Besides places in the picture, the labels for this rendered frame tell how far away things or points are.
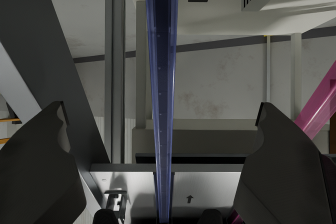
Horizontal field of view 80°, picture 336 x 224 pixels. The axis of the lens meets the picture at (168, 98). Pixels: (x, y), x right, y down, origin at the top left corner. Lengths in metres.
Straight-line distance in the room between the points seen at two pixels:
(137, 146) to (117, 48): 0.29
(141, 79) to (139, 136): 0.17
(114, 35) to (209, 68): 2.86
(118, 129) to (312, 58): 2.97
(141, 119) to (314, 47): 2.88
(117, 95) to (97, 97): 4.07
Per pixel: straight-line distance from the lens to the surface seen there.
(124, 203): 0.29
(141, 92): 0.61
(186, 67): 3.43
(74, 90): 0.20
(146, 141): 0.61
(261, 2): 0.62
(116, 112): 0.48
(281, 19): 0.89
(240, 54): 3.25
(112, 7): 0.53
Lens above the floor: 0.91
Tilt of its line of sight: level
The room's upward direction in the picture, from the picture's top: 180 degrees counter-clockwise
